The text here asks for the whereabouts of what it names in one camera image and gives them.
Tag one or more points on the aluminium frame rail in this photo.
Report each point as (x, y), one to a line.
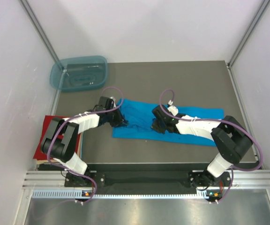
(43, 179)

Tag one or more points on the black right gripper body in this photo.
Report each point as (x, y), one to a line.
(159, 126)

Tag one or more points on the right aluminium corner post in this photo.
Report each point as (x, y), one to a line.
(249, 31)

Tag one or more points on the light blue folded t shirt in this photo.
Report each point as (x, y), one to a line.
(81, 145)

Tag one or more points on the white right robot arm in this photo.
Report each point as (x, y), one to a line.
(231, 142)

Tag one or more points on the beige folded t shirt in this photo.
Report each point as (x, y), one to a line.
(40, 162)

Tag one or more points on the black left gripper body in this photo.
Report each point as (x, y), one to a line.
(114, 118)

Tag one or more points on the aluminium corner post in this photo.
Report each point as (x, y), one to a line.
(36, 23)
(249, 31)

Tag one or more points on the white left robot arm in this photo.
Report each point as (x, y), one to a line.
(60, 139)

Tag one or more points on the grey slotted cable duct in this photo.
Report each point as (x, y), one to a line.
(82, 194)

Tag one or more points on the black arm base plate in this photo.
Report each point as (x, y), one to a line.
(186, 174)

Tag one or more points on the teal plastic basin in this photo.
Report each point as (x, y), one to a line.
(79, 74)

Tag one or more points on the left aluminium corner post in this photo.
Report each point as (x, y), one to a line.
(36, 23)

